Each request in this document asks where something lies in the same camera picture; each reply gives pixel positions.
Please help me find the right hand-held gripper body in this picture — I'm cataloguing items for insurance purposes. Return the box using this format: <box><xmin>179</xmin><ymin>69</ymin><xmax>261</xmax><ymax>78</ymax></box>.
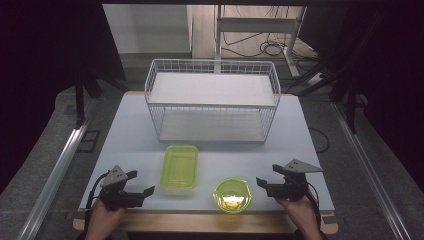
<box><xmin>265</xmin><ymin>158</ymin><xmax>324</xmax><ymax>202</ymax></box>

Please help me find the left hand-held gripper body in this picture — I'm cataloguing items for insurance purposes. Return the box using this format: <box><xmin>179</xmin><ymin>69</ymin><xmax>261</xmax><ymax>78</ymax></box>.
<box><xmin>98</xmin><ymin>165</ymin><xmax>145</xmax><ymax>211</ymax></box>

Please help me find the green round plastic container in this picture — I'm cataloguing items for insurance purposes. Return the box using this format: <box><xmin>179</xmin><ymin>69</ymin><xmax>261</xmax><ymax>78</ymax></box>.
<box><xmin>212</xmin><ymin>177</ymin><xmax>253</xmax><ymax>215</ymax></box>

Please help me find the green rectangular plastic container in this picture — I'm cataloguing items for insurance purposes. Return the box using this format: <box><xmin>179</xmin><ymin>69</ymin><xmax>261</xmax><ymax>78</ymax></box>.
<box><xmin>160</xmin><ymin>144</ymin><xmax>200</xmax><ymax>190</ymax></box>

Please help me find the white wire shelf rack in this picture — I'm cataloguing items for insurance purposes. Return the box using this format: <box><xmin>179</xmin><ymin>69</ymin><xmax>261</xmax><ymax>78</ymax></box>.
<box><xmin>144</xmin><ymin>58</ymin><xmax>282</xmax><ymax>145</ymax></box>

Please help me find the person's left hand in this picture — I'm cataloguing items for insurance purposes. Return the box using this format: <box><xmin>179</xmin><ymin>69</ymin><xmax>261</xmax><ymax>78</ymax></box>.
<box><xmin>85</xmin><ymin>198</ymin><xmax>127</xmax><ymax>234</ymax></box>

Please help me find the person's right hand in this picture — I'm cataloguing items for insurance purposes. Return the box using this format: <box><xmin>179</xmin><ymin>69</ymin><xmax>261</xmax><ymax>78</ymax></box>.
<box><xmin>274</xmin><ymin>194</ymin><xmax>318</xmax><ymax>231</ymax></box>

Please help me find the black metal stand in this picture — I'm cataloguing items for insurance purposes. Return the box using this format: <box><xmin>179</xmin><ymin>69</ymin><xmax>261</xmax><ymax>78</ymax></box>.
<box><xmin>328</xmin><ymin>63</ymin><xmax>369</xmax><ymax>135</ymax></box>
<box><xmin>73</xmin><ymin>64</ymin><xmax>103</xmax><ymax>130</ymax></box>

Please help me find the white power strip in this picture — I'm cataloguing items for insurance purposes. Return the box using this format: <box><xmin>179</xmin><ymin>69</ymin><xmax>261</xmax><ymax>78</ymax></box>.
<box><xmin>307</xmin><ymin>71</ymin><xmax>325</xmax><ymax>87</ymax></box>

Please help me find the dark curtain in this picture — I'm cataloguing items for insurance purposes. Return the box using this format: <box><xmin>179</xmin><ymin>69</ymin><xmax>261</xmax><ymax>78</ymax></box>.
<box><xmin>298</xmin><ymin>0</ymin><xmax>424</xmax><ymax>184</ymax></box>
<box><xmin>0</xmin><ymin>0</ymin><xmax>127</xmax><ymax>194</ymax></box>

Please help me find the white cabinet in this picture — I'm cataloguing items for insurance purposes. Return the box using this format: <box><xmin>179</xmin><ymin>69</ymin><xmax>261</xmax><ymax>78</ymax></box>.
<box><xmin>102</xmin><ymin>3</ymin><xmax>194</xmax><ymax>55</ymax></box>

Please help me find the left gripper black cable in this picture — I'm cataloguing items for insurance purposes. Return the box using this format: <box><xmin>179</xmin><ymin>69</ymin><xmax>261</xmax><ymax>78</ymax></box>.
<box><xmin>83</xmin><ymin>170</ymin><xmax>111</xmax><ymax>233</ymax></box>

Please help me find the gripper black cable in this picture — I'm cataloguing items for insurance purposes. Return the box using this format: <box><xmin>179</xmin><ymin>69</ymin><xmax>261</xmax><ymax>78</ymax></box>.
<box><xmin>83</xmin><ymin>170</ymin><xmax>111</xmax><ymax>233</ymax></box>
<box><xmin>305</xmin><ymin>181</ymin><xmax>324</xmax><ymax>231</ymax></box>

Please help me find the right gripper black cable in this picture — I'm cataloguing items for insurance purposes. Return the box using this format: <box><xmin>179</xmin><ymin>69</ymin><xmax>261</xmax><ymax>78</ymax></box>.
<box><xmin>305</xmin><ymin>181</ymin><xmax>324</xmax><ymax>231</ymax></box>

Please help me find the black floor cable loop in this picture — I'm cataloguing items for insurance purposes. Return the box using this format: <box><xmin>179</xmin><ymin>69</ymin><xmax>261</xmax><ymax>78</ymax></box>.
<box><xmin>307</xmin><ymin>126</ymin><xmax>331</xmax><ymax>155</ymax></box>

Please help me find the black square floor frame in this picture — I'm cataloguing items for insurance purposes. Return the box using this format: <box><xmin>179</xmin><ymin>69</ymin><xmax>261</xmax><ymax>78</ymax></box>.
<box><xmin>76</xmin><ymin>129</ymin><xmax>102</xmax><ymax>154</ymax></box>

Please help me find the aluminium floor rail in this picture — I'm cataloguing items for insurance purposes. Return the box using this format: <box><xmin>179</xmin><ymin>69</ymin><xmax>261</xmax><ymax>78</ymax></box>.
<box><xmin>15</xmin><ymin>99</ymin><xmax>98</xmax><ymax>240</ymax></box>
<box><xmin>330</xmin><ymin>101</ymin><xmax>414</xmax><ymax>240</ymax></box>

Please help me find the tangle of black floor cables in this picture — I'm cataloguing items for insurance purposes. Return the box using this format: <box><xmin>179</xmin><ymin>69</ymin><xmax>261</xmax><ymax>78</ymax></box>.
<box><xmin>221</xmin><ymin>31</ymin><xmax>319</xmax><ymax>60</ymax></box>

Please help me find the white metal desk frame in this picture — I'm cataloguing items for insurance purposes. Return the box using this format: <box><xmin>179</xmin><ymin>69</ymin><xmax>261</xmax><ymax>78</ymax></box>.
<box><xmin>214</xmin><ymin>4</ymin><xmax>308</xmax><ymax>78</ymax></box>

